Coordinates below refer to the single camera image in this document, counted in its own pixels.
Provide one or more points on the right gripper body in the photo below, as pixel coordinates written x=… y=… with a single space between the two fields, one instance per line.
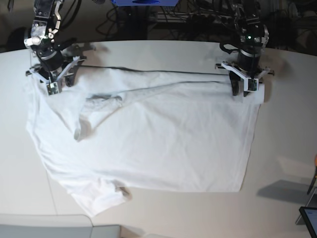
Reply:
x=44 y=75

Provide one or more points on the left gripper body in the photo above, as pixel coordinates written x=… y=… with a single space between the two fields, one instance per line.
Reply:
x=258 y=73

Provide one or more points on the white T-shirt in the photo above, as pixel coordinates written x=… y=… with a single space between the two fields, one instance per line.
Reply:
x=117 y=129

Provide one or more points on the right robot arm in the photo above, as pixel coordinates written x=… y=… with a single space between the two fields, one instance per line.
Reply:
x=56 y=59

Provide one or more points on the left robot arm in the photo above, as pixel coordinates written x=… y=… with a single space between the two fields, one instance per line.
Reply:
x=237 y=23

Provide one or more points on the black power strip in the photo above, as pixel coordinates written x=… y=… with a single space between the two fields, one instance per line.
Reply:
x=186 y=18

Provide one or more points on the blue box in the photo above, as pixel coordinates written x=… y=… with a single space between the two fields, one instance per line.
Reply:
x=145 y=2

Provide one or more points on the computer monitor screen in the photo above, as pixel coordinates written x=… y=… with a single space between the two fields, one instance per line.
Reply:
x=309 y=215

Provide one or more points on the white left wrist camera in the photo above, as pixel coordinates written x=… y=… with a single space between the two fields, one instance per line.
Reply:
x=250 y=84

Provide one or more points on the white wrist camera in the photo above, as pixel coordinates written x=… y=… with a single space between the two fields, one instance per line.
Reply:
x=250 y=84
x=53 y=88

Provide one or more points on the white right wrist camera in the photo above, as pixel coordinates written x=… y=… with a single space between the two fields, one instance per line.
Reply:
x=53 y=88

